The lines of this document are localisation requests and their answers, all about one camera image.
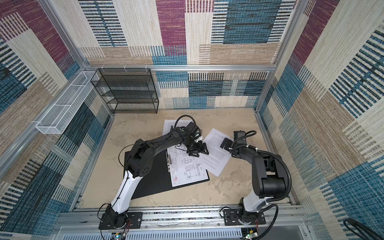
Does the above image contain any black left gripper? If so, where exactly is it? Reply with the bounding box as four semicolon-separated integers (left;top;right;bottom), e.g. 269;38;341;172
183;139;209;159

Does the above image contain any white diagram paper sheet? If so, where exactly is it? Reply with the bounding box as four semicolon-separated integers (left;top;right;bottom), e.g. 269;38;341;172
167;146;209;187

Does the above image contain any metal folder clip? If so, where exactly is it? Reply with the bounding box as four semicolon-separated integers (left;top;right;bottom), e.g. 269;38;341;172
166;151;172;173

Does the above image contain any white text paper sheet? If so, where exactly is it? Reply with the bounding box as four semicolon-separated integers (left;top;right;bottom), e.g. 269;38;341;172
163;120;192;135

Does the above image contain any red folder black inside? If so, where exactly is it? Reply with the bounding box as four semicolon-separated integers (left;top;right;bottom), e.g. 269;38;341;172
132;151;210;200

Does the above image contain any white paper sheet underneath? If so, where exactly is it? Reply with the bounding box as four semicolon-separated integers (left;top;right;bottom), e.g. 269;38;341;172
200;129;233;177

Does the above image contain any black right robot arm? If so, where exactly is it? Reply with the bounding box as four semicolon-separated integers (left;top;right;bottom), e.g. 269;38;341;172
220;138;292;225

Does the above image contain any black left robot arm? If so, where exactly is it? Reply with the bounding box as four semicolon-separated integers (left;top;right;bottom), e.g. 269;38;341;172
99;122;209;231

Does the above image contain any black object bottom right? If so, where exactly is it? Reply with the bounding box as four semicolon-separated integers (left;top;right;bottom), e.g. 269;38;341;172
343;218;384;240

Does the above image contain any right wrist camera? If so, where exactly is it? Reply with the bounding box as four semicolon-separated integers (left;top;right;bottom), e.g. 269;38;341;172
234;131;247;142

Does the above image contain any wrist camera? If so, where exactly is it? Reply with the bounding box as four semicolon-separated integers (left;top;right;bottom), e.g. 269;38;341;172
186;122;201;138
234;131;247;142

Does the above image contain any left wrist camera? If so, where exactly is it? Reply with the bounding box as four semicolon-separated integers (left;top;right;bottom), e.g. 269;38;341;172
186;122;201;138

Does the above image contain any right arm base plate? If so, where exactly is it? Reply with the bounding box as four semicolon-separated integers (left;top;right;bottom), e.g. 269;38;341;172
220;208;266;226

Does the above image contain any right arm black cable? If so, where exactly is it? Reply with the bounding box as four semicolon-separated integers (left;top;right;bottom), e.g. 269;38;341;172
230;130;292;240

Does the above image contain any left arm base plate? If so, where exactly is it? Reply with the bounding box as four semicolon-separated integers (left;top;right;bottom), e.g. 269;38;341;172
99;211;143;230

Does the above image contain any black wire mesh shelf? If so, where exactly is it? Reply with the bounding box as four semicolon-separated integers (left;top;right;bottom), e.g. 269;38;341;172
91;68;159;114

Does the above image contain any aluminium front rail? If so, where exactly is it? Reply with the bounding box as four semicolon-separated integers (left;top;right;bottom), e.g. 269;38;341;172
50;204;316;240

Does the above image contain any white wire mesh basket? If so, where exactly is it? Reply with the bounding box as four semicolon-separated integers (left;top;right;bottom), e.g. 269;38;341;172
36;72;94;135

